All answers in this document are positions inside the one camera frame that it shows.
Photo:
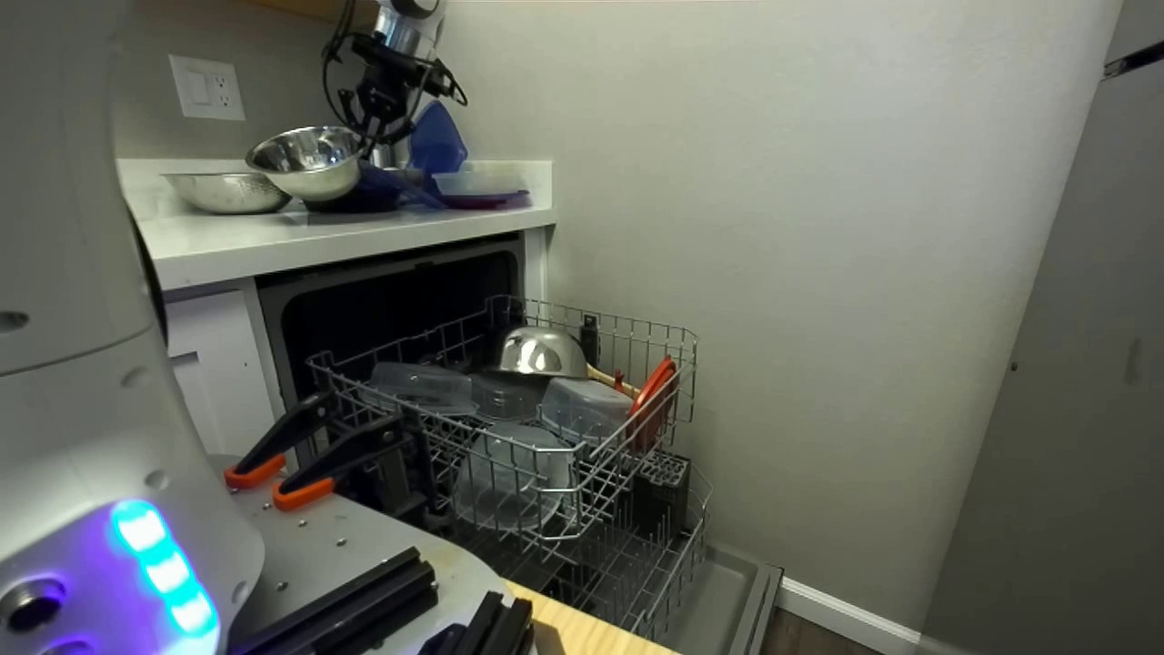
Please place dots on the silver bowl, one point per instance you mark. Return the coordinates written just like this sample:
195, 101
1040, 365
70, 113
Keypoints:
315, 161
539, 349

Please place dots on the orange handled clamp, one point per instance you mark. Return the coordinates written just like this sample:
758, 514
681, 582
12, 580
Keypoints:
323, 476
269, 451

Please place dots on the dark blue plate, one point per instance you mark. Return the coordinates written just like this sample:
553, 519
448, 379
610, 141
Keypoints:
374, 189

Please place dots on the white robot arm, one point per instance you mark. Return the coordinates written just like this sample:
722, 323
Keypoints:
401, 26

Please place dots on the large metal colander bowl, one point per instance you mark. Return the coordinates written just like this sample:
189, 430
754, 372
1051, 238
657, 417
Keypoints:
226, 189

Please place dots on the robot base with light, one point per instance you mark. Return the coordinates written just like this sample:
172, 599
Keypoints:
119, 533

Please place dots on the silver bowl in rack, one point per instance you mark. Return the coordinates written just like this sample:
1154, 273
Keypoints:
539, 349

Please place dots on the wooden utensil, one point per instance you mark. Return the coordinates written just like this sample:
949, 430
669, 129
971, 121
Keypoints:
613, 379

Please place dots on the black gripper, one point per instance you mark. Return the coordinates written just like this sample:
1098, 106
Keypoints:
394, 83

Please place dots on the black rail on base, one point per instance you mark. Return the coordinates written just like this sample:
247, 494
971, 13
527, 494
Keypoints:
353, 618

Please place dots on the orange handled clamp left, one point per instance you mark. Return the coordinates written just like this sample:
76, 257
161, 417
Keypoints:
269, 451

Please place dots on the lower dishwasher rack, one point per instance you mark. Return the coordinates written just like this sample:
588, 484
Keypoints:
633, 569

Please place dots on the orange handled clamp right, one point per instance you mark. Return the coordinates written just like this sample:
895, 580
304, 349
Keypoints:
323, 476

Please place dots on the white wire dishwasher rack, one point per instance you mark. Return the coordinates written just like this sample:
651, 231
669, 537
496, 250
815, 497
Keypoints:
526, 456

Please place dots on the white wall outlet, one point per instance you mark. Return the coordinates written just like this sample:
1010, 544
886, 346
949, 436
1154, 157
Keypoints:
205, 87

